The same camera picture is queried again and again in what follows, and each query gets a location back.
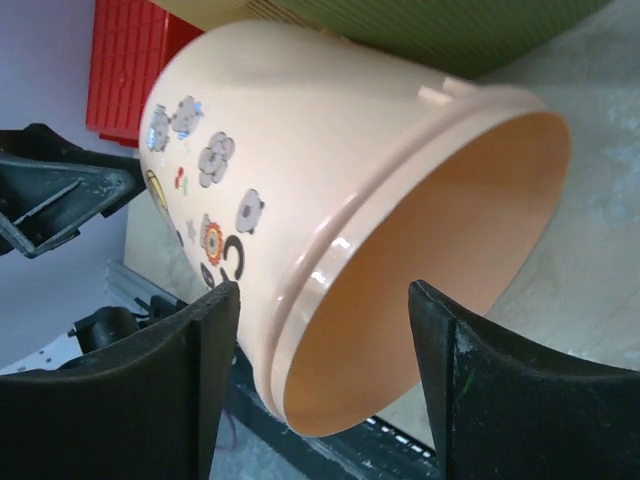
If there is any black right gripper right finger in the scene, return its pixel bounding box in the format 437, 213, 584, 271
408, 280, 639, 479

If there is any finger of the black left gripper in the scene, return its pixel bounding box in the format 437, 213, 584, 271
1, 123, 146, 258

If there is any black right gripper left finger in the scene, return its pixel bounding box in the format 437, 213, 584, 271
1, 282, 240, 479

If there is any red plastic tray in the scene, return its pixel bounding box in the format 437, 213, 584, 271
85, 0, 202, 148

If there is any yellow ribbed waste basket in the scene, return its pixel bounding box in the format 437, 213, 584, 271
152, 0, 342, 38

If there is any pink bin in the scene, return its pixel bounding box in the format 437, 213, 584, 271
139, 21, 571, 437

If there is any olive green ribbed bin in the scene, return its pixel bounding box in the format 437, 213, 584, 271
278, 0, 608, 79

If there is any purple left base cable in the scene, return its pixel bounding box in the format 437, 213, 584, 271
217, 404, 239, 454

